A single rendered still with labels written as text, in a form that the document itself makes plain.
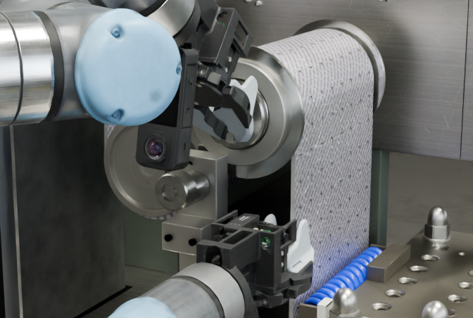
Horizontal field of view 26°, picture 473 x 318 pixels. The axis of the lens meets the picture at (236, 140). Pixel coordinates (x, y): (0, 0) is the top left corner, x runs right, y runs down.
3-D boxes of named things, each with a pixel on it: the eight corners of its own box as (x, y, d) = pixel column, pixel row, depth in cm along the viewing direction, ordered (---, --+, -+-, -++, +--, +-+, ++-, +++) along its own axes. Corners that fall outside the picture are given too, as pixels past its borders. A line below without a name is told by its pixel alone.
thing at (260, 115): (238, 67, 107) (276, 127, 107) (246, 65, 109) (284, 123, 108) (188, 104, 111) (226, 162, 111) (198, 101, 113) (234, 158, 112)
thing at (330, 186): (288, 319, 114) (291, 158, 110) (364, 255, 134) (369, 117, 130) (293, 320, 114) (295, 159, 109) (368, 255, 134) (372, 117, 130)
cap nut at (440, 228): (419, 239, 137) (420, 207, 136) (427, 231, 140) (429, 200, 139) (445, 244, 135) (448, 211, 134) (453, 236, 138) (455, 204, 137)
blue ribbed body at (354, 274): (297, 326, 115) (297, 297, 114) (365, 266, 133) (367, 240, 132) (326, 333, 113) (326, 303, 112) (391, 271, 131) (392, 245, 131)
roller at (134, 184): (105, 210, 122) (101, 110, 119) (210, 161, 143) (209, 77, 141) (192, 224, 116) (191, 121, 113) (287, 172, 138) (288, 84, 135)
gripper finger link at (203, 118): (246, 99, 110) (218, 53, 103) (229, 148, 108) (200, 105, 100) (219, 96, 112) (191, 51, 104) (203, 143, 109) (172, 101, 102)
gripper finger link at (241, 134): (283, 102, 108) (248, 55, 101) (267, 152, 106) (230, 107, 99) (257, 100, 110) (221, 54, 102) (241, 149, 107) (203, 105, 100)
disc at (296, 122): (181, 168, 116) (181, 38, 112) (184, 167, 116) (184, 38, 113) (300, 188, 109) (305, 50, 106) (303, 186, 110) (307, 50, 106)
